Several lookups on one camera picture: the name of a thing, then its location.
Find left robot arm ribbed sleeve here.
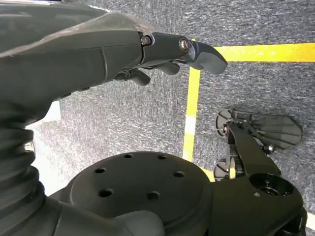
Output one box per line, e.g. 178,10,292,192
0,120,47,230

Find yellow floor tape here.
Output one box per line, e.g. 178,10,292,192
182,38,315,182

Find black caster wheel assembly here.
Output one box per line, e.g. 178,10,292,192
213,107,303,182

